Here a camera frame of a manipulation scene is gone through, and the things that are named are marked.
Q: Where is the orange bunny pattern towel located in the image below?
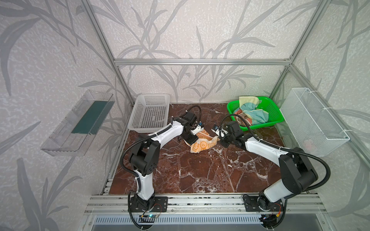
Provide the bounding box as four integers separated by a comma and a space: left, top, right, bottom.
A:
189, 130, 220, 153

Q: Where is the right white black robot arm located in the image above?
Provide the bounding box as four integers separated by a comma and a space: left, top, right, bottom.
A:
212, 121, 318, 211

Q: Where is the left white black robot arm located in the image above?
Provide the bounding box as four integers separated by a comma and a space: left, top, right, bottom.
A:
126, 112, 204, 212

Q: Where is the brown pink striped towel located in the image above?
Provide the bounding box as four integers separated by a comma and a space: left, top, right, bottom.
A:
232, 108, 252, 127

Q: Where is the blue yellow towel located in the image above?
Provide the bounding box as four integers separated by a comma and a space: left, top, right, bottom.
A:
239, 96, 269, 125

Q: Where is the white plastic basket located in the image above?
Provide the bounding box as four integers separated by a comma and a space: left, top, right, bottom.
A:
128, 93, 170, 133

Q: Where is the green plastic basket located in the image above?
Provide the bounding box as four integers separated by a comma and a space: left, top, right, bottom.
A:
227, 96, 284, 130

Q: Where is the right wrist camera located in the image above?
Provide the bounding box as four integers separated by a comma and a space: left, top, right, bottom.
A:
212, 124, 225, 138

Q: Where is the pink object in wire basket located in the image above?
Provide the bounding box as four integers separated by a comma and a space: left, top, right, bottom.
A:
303, 139, 318, 155

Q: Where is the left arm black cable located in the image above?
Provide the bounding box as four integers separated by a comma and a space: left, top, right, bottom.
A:
119, 105, 202, 230

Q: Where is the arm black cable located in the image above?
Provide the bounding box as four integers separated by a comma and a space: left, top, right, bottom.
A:
119, 105, 202, 230
219, 114, 331, 229

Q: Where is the white wire mesh basket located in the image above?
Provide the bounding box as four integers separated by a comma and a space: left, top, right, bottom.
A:
280, 88, 350, 157

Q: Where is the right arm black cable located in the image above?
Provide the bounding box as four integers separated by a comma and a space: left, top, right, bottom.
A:
219, 114, 331, 229

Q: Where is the clear acrylic wall shelf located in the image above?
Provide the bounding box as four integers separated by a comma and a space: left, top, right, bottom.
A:
40, 90, 115, 157

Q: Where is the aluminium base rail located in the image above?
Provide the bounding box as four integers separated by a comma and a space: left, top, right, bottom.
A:
79, 193, 332, 231

